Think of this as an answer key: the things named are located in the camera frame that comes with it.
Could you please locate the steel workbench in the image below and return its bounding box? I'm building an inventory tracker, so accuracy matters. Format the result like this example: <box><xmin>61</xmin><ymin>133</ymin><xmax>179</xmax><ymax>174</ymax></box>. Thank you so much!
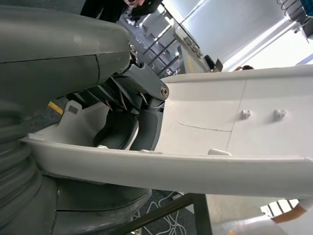
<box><xmin>107</xmin><ymin>193</ymin><xmax>313</xmax><ymax>235</ymax></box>

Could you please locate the person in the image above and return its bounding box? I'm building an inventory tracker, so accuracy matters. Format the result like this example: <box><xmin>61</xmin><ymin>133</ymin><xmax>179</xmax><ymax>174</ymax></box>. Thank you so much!
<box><xmin>80</xmin><ymin>0</ymin><xmax>163</xmax><ymax>24</ymax></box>

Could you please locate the steel table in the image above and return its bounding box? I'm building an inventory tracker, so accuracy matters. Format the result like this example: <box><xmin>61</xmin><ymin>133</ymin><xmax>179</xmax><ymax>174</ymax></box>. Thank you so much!
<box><xmin>142</xmin><ymin>3</ymin><xmax>212</xmax><ymax>78</ymax></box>

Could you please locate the white cable tangle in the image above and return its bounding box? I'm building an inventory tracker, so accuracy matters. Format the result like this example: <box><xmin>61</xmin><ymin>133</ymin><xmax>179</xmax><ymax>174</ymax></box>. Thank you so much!
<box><xmin>132</xmin><ymin>191</ymin><xmax>188</xmax><ymax>235</ymax></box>

